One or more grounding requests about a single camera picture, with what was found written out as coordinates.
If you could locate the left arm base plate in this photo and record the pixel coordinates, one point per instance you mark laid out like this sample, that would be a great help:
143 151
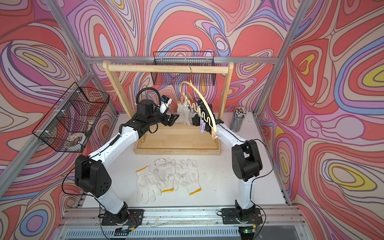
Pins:
126 217

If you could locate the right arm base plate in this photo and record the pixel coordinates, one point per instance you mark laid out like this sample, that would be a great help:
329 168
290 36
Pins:
231 216

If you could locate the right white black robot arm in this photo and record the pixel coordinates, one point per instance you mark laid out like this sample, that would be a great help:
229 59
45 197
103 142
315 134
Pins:
246 160

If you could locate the side black wire basket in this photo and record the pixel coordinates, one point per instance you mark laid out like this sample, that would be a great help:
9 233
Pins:
79 110

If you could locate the purple clothes peg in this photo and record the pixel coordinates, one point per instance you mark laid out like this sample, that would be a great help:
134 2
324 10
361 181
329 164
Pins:
202 126

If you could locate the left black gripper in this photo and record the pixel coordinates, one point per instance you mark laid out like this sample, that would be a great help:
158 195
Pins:
170 122

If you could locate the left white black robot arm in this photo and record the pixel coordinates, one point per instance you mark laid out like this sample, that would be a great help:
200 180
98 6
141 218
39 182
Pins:
91 172

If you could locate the mesh pencil cup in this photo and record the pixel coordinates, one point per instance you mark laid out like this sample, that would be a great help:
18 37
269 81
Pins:
238 117

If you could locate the aluminium front rail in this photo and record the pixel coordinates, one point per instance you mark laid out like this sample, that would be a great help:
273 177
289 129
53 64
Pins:
185 223

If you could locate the white glove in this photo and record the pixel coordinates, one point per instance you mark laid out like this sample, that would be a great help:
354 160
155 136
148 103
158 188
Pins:
187 175
165 174
148 186
184 114

